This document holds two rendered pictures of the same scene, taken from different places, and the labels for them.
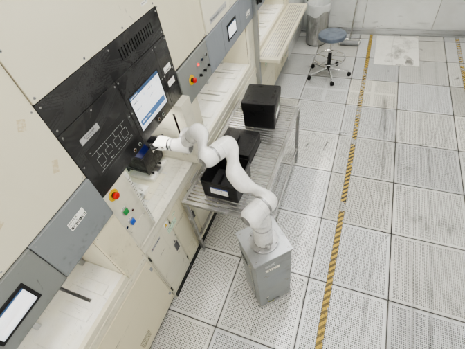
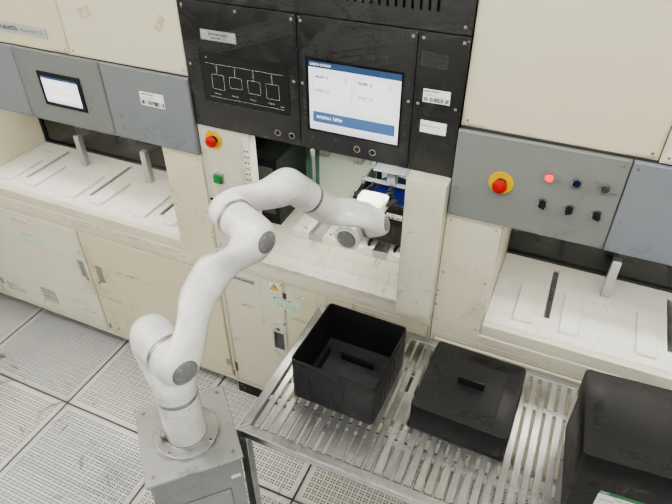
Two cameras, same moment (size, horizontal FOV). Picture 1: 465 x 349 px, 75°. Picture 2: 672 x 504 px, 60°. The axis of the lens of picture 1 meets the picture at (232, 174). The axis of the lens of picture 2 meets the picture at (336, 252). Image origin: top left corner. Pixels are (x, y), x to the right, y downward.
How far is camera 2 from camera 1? 179 cm
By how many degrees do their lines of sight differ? 60
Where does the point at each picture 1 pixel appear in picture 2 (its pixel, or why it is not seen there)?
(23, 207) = (112, 22)
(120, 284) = (169, 237)
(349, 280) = not seen: outside the picture
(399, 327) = not seen: outside the picture
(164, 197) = (313, 266)
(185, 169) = (381, 291)
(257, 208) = (146, 330)
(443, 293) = not seen: outside the picture
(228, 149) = (232, 230)
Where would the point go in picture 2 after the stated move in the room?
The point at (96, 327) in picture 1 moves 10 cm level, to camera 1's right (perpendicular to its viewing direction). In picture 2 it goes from (123, 224) to (118, 238)
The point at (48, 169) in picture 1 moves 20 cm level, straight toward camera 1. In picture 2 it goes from (150, 17) to (88, 31)
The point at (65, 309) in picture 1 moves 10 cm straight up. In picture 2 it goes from (158, 195) to (153, 176)
